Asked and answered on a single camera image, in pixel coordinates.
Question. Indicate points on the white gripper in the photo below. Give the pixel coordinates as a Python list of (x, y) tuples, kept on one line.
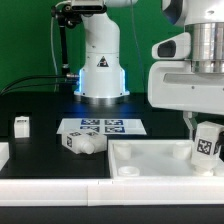
[(172, 85)]

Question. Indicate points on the white square tabletop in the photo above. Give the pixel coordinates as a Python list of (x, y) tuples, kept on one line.
[(150, 158)]

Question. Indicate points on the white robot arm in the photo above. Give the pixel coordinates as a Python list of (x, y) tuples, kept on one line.
[(102, 80)]

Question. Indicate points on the white tag sheet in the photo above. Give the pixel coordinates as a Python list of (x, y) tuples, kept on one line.
[(104, 126)]

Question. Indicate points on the white front fence rail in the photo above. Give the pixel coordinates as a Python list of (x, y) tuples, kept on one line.
[(153, 191)]

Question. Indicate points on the white fence rail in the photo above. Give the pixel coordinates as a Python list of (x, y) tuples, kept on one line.
[(4, 154), (153, 191)]

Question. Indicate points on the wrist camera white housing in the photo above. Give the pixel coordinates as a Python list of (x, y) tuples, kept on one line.
[(174, 48)]

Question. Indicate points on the white left fence rail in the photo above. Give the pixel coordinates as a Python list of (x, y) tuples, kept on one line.
[(4, 154)]

